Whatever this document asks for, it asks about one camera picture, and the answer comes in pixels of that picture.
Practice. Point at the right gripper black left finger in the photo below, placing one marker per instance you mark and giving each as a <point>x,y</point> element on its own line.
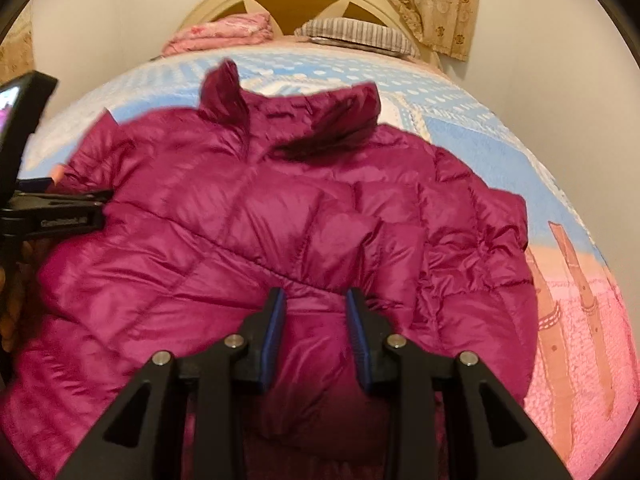
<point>140,435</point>

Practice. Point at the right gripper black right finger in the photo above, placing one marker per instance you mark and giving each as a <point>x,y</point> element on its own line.
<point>449,417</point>

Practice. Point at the magenta puffer jacket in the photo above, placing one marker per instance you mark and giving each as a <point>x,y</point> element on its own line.
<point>216,204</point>

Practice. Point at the person's left hand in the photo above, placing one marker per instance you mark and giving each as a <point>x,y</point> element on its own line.
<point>13,294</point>

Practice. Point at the pink and blue bedspread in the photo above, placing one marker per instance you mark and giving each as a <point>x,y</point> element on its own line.
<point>585,382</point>

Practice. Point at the cream floral side curtain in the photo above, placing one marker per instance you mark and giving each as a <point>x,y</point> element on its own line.
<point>16,54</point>

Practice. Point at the folded pink blanket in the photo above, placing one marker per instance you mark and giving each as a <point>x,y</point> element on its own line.
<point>235,30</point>

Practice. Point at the cream arched wooden headboard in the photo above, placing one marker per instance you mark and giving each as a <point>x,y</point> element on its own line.
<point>287,15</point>

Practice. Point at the striped pillow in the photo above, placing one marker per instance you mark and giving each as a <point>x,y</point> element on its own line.
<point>359,33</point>

